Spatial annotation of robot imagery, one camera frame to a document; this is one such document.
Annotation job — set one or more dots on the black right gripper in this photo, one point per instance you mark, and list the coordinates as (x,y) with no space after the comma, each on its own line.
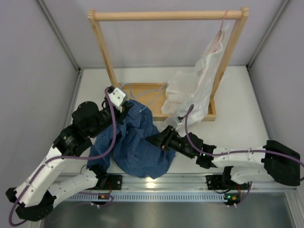
(164,138)

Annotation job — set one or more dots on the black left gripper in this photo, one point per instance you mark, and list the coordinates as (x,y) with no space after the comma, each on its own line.
(121,115)

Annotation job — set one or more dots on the blue checked shirt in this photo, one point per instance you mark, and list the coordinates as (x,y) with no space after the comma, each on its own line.
(131,152)

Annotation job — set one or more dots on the blue wire hanger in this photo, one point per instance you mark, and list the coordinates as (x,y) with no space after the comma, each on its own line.
(151,95)

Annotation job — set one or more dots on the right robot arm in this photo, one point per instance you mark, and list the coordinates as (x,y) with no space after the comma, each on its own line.
(271,162)

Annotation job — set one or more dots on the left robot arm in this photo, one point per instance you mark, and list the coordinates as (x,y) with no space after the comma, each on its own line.
(37,196)

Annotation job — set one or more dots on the white shirt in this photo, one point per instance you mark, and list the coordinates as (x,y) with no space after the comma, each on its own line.
(195,87)

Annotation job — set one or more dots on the wooden clothes rack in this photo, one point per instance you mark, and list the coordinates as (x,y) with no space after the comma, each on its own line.
(160,74)

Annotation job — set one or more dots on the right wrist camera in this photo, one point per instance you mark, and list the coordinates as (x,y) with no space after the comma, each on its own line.
(177,122)

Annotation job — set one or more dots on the grey slotted cable duct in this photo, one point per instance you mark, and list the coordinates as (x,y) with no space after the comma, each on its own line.
(153,197)

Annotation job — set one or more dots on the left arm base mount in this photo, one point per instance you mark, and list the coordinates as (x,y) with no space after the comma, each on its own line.
(106,181)

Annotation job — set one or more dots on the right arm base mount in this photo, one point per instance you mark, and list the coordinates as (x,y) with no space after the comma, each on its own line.
(223,182)

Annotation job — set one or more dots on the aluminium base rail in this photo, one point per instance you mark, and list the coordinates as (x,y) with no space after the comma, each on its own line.
(188,182)

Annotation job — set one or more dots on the aluminium frame post left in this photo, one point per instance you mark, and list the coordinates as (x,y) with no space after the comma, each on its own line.
(50,20)

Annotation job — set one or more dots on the aluminium frame post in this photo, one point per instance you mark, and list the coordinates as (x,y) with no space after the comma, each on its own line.
(50,20)
(274,21)

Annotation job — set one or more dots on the pink wire hanger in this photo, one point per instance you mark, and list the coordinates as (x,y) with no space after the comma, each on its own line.
(220,32)

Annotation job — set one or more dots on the aluminium frame post right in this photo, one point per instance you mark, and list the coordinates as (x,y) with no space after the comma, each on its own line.
(274,21)

